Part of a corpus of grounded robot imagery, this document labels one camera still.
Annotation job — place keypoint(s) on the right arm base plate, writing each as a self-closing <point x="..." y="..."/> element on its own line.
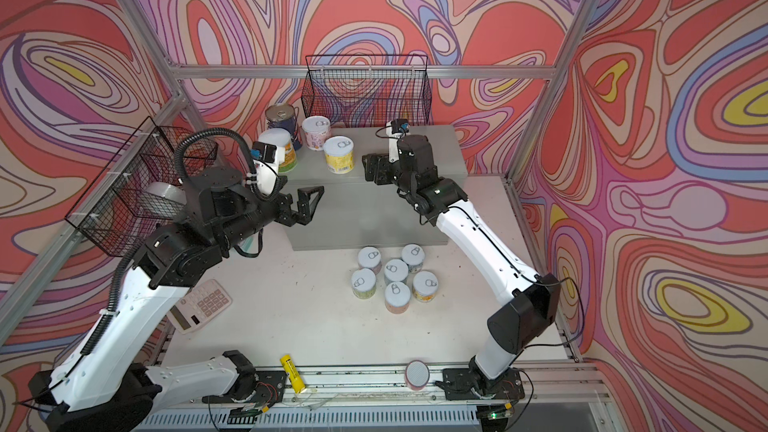
<point x="465" y="384"/>

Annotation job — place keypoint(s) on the yellow label can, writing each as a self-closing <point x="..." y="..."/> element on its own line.
<point x="339" y="154"/>
<point x="425" y="286"/>

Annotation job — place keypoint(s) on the pink label can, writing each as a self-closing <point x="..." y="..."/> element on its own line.
<point x="317" y="130"/>

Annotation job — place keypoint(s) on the grey metal cabinet box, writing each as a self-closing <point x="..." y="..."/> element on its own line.
<point x="354" y="213"/>

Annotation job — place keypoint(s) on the white lid can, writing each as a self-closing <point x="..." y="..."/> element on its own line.
<point x="414" y="256"/>
<point x="395" y="270"/>

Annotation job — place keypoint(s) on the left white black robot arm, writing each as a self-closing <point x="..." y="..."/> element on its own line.
<point x="101" y="386"/>

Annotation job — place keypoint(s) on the pink calculator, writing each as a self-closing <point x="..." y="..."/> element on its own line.
<point x="199" y="306"/>

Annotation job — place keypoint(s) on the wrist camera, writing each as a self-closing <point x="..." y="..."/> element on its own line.
<point x="398" y="128"/>
<point x="264" y="152"/>

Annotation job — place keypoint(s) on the silver tape roll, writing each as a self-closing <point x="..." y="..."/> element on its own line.
<point x="157" y="192"/>

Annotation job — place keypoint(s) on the green label can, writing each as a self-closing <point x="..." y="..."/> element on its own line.
<point x="364" y="283"/>

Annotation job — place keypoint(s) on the back black wire basket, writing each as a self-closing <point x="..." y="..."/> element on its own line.
<point x="368" y="90"/>

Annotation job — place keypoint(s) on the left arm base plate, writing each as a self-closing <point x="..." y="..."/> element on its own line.
<point x="264" y="388"/>

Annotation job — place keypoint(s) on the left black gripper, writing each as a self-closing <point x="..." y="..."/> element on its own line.
<point x="304" y="212"/>

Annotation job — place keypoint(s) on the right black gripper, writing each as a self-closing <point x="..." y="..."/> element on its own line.
<point x="383" y="162"/>

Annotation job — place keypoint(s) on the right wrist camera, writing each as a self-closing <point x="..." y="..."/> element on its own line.
<point x="398" y="128"/>

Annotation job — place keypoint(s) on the pink tape roll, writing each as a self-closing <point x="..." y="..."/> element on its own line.
<point x="417" y="375"/>

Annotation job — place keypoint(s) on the black wire basket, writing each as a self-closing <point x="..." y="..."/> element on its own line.
<point x="368" y="90"/>
<point x="116" y="219"/>

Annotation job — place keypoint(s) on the left black wire basket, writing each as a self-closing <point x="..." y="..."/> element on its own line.
<point x="116" y="219"/>

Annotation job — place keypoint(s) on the back left pink can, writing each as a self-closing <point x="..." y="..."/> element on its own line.
<point x="370" y="257"/>

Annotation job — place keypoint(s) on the yellow glue tube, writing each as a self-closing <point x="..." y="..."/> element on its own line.
<point x="295" y="379"/>

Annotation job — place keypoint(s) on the back right white lid can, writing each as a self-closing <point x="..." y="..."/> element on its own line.
<point x="414" y="256"/>

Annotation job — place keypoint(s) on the green yellow peach can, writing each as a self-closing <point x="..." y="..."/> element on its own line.
<point x="282" y="140"/>

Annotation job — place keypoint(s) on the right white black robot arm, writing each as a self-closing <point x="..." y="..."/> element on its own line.
<point x="528" y="300"/>

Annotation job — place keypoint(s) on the center white lid can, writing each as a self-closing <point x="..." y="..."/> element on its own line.
<point x="395" y="270"/>

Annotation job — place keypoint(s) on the dark blue tin can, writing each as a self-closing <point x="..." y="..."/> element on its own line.
<point x="284" y="116"/>

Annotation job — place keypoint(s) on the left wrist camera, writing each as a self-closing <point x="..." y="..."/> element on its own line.
<point x="264" y="152"/>

